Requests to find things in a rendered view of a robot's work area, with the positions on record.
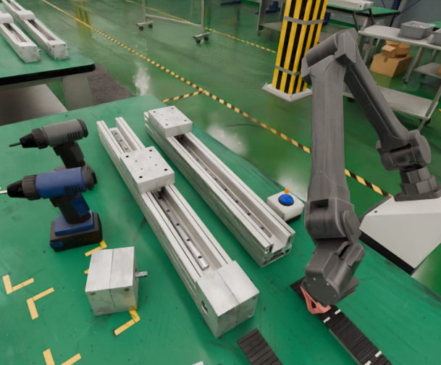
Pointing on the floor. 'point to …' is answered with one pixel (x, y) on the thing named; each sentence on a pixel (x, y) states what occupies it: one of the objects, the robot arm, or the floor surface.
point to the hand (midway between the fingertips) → (319, 303)
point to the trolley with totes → (406, 35)
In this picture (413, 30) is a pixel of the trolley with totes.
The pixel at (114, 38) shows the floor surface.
